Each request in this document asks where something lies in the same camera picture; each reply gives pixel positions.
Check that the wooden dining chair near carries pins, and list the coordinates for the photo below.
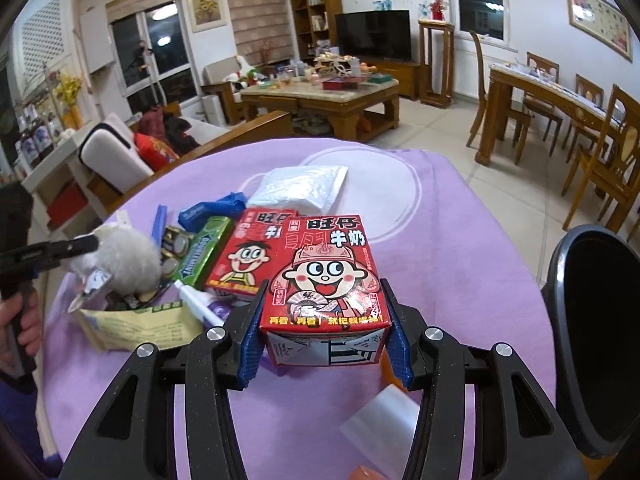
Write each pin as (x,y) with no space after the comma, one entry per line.
(613,164)

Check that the purple white tube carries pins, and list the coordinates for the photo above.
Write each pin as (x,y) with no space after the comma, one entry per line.
(203,305)

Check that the red milk carton rear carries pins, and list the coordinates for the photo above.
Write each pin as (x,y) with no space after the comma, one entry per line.
(246,259)

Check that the beige paper bag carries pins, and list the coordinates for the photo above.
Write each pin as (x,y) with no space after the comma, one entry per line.
(167,326)

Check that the red milk carton front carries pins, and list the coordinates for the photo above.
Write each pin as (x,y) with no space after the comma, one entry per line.
(324,305)

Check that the purple tablecloth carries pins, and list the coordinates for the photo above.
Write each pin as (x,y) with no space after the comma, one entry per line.
(411,265)

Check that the red milk carton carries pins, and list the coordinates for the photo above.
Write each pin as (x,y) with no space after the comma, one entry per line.
(324,305)
(246,259)

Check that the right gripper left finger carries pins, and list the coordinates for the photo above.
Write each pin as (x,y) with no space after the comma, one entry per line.
(130,434)

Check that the wooden coffee table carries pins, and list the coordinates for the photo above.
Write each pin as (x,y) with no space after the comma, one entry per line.
(357,115)

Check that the white translucent cup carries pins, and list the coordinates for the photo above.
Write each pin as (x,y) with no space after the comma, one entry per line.
(383,430)

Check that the tall wooden plant stand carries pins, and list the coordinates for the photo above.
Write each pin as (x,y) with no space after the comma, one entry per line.
(436,47)

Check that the blue crumpled wrapper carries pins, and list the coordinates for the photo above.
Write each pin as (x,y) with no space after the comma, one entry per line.
(194,218)

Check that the white fluffy tissue ball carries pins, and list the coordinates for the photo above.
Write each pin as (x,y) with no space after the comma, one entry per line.
(126,261)

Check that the black television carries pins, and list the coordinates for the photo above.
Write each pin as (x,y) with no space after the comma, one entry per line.
(375,34)

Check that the black trash bin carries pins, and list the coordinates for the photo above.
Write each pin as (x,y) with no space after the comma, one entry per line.
(591,295)

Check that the left hand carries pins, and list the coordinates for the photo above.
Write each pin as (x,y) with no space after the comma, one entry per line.
(29,336)

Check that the wooden bookshelf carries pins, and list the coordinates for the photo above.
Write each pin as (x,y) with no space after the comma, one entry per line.
(315,25)

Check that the framed wall painting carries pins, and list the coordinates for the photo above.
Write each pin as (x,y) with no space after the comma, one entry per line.
(600,20)

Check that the green gum package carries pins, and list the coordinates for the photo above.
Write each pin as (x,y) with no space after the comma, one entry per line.
(204,251)

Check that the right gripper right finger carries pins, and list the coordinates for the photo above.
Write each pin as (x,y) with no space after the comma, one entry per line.
(517,432)

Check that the wooden dining table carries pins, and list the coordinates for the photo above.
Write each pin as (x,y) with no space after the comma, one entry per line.
(503,80)

